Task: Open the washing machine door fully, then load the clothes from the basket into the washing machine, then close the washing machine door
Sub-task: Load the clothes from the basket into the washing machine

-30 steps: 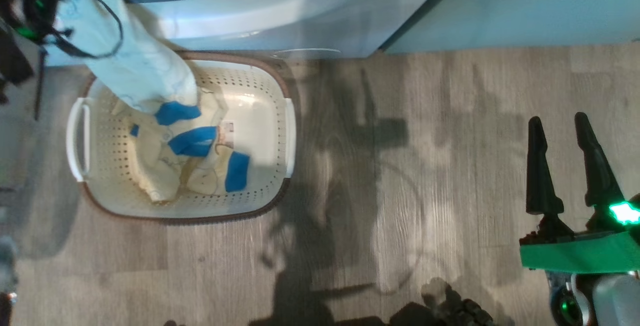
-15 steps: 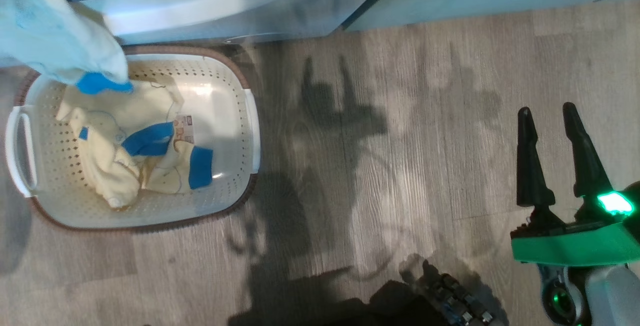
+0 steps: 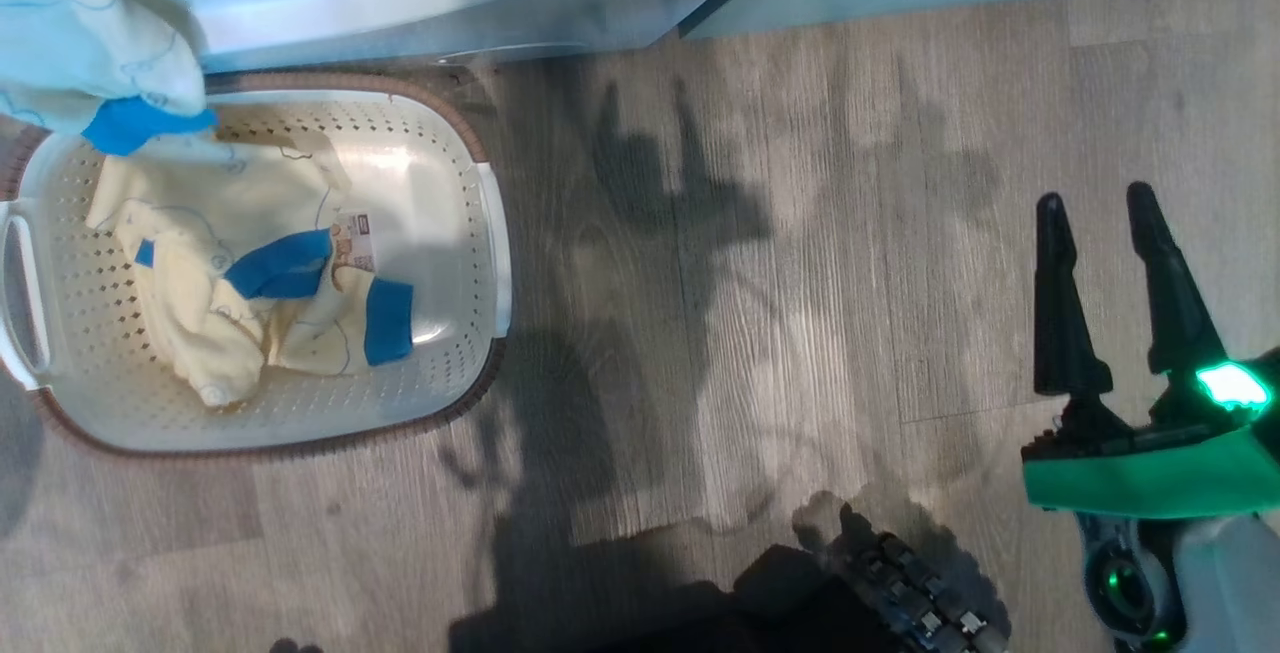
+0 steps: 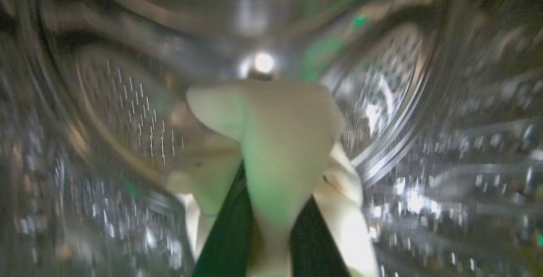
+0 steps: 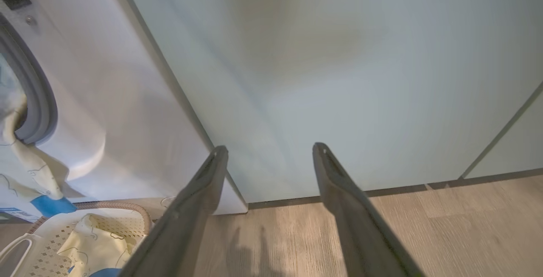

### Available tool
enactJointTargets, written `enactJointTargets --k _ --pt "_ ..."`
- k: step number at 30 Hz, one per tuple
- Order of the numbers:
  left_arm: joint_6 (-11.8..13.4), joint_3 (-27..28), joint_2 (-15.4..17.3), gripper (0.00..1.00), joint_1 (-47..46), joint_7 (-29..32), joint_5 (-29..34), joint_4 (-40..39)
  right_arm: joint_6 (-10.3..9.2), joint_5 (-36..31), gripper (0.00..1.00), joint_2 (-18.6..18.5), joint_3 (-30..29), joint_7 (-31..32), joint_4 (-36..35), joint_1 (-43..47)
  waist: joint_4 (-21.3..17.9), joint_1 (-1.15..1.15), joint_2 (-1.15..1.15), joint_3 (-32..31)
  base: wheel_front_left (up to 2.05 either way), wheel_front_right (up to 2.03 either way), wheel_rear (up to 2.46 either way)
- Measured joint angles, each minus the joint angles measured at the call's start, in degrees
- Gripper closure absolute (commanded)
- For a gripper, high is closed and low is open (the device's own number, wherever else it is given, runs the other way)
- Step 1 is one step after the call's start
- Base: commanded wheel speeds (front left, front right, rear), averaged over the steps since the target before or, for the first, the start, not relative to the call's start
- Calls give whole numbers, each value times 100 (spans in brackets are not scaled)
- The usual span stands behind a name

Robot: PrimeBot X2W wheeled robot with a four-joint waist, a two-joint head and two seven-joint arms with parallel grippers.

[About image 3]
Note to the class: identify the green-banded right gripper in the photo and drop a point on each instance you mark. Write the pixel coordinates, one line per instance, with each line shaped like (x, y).
(1150, 478)

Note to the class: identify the cream garment with blue cuffs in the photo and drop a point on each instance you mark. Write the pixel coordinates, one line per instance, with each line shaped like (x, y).
(200, 313)
(80, 33)

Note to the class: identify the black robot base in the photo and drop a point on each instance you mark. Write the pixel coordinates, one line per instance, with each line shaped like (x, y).
(900, 593)

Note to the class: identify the white perforated brown-rimmed laundry basket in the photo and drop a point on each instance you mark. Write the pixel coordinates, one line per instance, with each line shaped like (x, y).
(440, 183)

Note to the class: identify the paper label in basket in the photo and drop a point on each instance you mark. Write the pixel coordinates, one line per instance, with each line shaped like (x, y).
(355, 243)

